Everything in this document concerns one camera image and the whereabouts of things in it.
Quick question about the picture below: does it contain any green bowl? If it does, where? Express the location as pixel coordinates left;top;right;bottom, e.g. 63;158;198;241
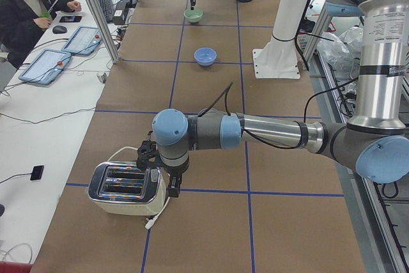
183;8;203;24

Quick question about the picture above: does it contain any blue bowl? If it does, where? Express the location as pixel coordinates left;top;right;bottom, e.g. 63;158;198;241
194;47;217;66

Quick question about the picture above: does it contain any chrome cream two-slot toaster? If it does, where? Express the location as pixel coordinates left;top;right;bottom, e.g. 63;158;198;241
88;161;166;216

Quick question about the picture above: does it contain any black keyboard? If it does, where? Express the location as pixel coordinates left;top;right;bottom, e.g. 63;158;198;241
98;0;113;23

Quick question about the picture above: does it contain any blue teach pendant far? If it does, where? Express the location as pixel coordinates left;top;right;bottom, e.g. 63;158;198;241
61;26;102;56

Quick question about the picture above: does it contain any blue teach pendant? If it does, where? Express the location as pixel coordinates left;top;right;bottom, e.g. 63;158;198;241
19;49;72;85
61;26;102;56

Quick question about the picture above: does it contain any black smartphone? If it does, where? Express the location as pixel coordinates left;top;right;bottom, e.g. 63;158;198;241
59;15;82;23

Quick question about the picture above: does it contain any small black usb device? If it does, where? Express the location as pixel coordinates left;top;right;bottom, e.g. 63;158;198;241
0;165;44;183

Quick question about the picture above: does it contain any black computer mouse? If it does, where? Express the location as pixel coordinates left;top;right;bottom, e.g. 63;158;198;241
52;25;68;34

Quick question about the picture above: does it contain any crumpled plastic bag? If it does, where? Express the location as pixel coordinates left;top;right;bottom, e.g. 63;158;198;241
316;27;363;79

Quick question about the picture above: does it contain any blue teach pendant near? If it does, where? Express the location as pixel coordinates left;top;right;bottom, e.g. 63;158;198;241
19;49;72;85

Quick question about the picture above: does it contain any person in black jacket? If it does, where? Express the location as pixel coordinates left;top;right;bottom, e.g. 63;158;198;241
1;0;82;68

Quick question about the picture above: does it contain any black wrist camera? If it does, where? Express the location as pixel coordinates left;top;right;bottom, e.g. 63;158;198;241
136;130;158;171

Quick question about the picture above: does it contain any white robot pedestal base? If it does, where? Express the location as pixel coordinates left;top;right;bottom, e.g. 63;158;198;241
252;0;309;79

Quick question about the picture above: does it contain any aluminium frame post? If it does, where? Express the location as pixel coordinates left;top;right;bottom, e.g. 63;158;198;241
86;0;120;64

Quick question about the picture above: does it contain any white adapter cable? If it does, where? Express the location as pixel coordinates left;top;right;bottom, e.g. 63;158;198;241
0;240;34;265

